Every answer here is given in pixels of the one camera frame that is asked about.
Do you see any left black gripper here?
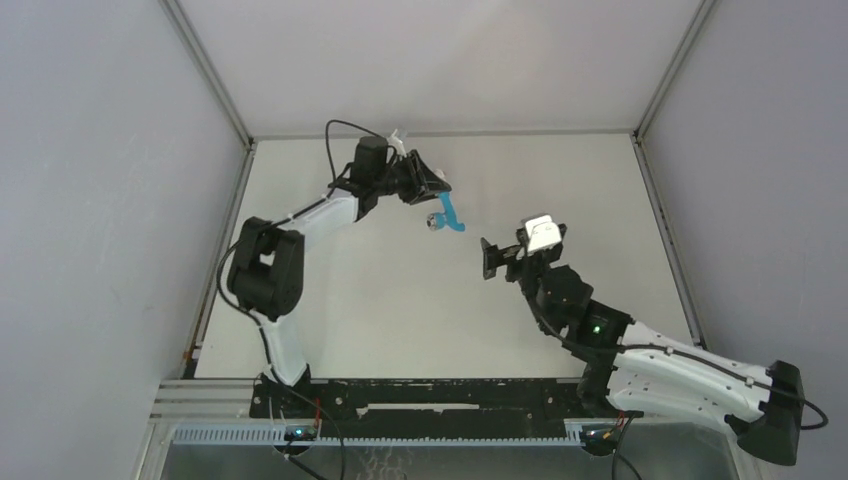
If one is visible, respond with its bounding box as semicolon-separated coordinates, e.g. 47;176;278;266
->
373;150;449;206

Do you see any blue plastic water faucet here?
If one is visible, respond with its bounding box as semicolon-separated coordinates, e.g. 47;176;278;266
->
426;192;466;232

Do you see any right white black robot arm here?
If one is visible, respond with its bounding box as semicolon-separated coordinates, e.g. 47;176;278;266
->
480;216;805;466

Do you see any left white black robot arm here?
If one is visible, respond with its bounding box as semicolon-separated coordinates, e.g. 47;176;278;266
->
215;136;452;417

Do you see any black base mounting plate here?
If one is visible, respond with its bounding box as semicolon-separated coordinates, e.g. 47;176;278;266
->
248;374;630;443

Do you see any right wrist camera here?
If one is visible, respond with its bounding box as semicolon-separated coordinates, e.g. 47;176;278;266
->
519;213;557;255

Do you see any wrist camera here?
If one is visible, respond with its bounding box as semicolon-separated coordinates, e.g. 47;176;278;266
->
519;213;557;255
386;129;408;157

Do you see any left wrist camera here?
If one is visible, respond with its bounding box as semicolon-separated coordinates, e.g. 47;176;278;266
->
386;129;408;157

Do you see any left black camera cable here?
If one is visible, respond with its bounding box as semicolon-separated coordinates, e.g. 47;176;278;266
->
215;119;389;372

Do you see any aluminium frame rail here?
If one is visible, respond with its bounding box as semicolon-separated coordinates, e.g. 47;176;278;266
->
149;377;753;425

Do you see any white slotted cable duct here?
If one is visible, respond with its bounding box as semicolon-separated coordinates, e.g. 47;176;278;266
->
170;424;586;446

